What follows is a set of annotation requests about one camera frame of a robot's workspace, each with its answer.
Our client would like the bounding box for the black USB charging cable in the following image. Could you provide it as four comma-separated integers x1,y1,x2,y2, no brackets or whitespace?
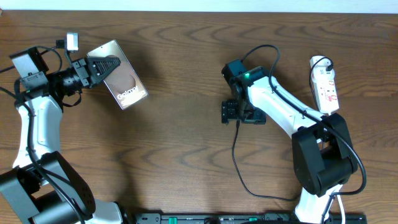
231,56,335,202

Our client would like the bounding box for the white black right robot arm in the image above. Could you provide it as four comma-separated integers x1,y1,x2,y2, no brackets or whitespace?
221,60,366,223

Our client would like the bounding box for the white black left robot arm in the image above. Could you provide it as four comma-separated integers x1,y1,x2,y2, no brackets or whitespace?
1,46,131,223

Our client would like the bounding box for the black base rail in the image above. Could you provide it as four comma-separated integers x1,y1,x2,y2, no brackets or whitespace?
133,212,368,224

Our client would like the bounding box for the white power strip cord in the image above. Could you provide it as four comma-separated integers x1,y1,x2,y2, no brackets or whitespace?
335,194,346,224

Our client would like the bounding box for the white USB charger plug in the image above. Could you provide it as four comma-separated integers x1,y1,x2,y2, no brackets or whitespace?
310,55,335,80

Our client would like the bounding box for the white power strip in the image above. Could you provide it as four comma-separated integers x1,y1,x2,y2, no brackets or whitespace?
311,67,339,114

